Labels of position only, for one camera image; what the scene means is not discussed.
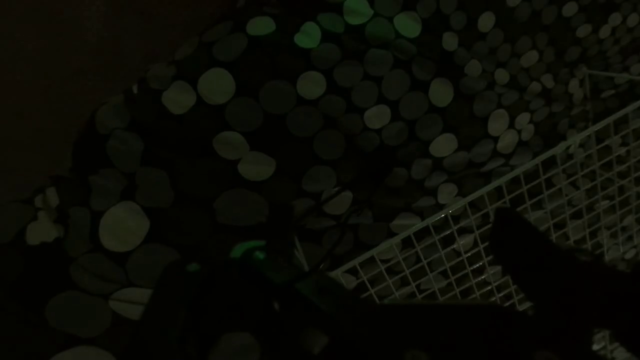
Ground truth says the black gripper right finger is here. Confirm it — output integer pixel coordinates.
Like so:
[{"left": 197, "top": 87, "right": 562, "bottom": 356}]
[{"left": 487, "top": 208, "right": 640, "bottom": 360}]

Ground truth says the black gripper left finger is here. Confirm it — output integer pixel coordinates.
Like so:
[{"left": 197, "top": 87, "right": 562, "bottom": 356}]
[{"left": 141, "top": 256, "right": 313, "bottom": 360}]

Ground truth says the pebble pattern bed cover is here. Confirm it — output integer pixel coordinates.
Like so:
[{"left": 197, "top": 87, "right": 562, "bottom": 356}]
[{"left": 0, "top": 0, "right": 640, "bottom": 360}]

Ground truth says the white wire rack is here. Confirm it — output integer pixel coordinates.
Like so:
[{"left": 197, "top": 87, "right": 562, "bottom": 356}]
[{"left": 328, "top": 67, "right": 640, "bottom": 360}]

